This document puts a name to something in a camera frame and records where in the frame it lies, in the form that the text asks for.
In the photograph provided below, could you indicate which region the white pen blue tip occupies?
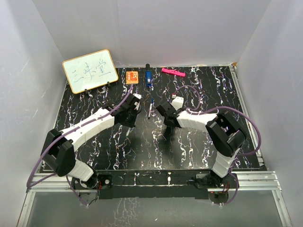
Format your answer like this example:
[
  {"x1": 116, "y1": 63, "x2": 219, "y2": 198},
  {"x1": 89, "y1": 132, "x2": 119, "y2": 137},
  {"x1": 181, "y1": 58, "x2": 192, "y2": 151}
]
[{"x1": 148, "y1": 102, "x2": 153, "y2": 119}]

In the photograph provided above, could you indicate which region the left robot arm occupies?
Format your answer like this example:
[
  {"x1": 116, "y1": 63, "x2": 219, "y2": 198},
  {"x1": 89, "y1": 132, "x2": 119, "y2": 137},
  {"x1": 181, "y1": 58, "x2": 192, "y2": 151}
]
[{"x1": 41, "y1": 93, "x2": 142, "y2": 189}]

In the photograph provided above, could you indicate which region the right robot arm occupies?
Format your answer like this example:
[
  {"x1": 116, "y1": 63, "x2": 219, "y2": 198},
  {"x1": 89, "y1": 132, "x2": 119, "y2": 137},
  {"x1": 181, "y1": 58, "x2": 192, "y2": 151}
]
[{"x1": 156, "y1": 101, "x2": 247, "y2": 188}]

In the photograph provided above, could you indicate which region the orange card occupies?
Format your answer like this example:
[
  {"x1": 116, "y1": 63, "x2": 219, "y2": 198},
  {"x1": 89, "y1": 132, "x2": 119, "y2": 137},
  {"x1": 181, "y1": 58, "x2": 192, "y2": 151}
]
[{"x1": 125, "y1": 71, "x2": 139, "y2": 85}]

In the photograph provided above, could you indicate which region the pink plastic tool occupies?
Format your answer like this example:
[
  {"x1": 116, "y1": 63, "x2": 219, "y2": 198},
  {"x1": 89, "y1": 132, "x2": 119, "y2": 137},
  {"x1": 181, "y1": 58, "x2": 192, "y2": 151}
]
[{"x1": 161, "y1": 68, "x2": 186, "y2": 77}]

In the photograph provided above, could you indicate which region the blue black marker tool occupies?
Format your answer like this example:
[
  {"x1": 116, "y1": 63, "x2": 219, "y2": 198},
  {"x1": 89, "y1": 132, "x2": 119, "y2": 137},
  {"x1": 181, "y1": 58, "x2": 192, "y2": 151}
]
[{"x1": 145, "y1": 64, "x2": 152, "y2": 87}]

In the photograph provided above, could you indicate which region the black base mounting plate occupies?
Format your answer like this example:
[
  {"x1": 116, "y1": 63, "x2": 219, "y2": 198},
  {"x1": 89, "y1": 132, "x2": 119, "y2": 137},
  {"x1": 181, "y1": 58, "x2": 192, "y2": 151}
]
[{"x1": 72, "y1": 170, "x2": 239, "y2": 200}]

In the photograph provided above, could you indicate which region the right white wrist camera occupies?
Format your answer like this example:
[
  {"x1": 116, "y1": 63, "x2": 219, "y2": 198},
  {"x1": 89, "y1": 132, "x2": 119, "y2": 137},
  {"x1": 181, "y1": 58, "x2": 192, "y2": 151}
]
[{"x1": 171, "y1": 94, "x2": 184, "y2": 110}]

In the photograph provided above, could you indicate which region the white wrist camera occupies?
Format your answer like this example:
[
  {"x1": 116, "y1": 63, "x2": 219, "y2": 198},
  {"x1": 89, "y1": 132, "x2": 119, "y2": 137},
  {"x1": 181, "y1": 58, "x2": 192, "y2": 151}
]
[
  {"x1": 171, "y1": 94, "x2": 184, "y2": 110},
  {"x1": 133, "y1": 94, "x2": 142, "y2": 111}
]

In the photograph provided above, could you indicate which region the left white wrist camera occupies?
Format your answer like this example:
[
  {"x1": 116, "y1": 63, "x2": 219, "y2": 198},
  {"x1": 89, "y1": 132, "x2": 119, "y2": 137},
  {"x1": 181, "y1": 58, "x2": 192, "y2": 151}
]
[{"x1": 133, "y1": 94, "x2": 142, "y2": 111}]

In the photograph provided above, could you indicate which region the small whiteboard wooden frame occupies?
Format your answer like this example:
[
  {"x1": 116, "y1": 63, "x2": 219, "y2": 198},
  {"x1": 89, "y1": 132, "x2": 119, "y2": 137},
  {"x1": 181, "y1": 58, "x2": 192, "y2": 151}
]
[{"x1": 62, "y1": 49, "x2": 118, "y2": 94}]

